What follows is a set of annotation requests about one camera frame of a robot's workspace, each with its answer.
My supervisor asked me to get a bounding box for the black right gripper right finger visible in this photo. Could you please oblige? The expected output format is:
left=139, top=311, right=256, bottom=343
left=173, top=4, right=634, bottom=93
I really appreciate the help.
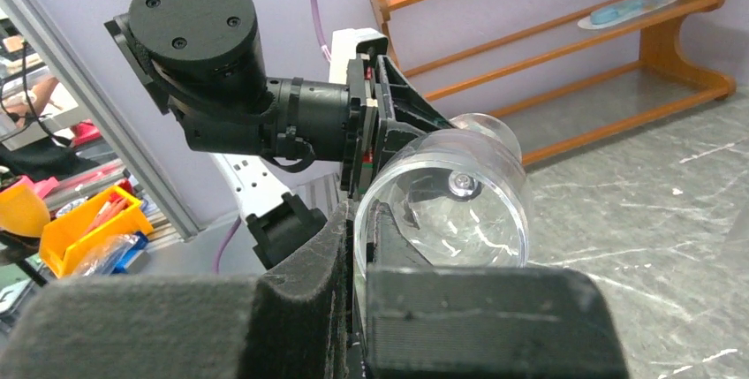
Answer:
left=356, top=202, right=630, bottom=378

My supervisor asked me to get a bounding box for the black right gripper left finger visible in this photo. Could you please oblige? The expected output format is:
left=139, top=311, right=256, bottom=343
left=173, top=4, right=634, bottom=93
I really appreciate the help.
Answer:
left=1, top=203, right=351, bottom=378

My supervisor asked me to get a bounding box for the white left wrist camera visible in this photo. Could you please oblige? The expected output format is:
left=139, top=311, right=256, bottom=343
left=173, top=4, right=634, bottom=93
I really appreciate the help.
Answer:
left=328, top=27, right=390, bottom=84

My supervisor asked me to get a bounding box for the yellow parts bin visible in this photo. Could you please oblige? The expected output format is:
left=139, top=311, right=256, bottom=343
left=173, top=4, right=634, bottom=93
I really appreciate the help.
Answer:
left=39, top=186, right=154, bottom=278

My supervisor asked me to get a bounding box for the aluminium frame rail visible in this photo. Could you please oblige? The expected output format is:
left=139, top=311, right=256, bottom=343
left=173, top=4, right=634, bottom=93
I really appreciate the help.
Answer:
left=1, top=0, right=201, bottom=240

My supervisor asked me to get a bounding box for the orange wooden display shelf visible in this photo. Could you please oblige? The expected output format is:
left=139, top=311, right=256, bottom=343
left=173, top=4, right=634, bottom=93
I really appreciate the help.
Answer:
left=389, top=0, right=737, bottom=165

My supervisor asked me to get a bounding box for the clear glass tumbler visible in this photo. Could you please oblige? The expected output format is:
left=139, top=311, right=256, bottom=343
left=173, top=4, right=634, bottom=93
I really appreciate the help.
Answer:
left=353, top=113, right=531, bottom=318

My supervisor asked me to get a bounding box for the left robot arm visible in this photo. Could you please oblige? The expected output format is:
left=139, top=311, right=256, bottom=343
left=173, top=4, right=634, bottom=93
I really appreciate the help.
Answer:
left=106, top=0, right=451, bottom=198

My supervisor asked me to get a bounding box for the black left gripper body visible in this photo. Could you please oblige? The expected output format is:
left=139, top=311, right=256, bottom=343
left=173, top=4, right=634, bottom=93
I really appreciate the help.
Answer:
left=340, top=54, right=379, bottom=200

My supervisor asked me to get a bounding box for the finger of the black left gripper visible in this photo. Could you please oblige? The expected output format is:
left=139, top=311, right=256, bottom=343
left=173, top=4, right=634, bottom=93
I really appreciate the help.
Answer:
left=377, top=55, right=454, bottom=148

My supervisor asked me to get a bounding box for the blue blister pack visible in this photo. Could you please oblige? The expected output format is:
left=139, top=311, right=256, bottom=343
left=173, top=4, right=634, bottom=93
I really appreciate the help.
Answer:
left=577, top=0, right=678, bottom=30

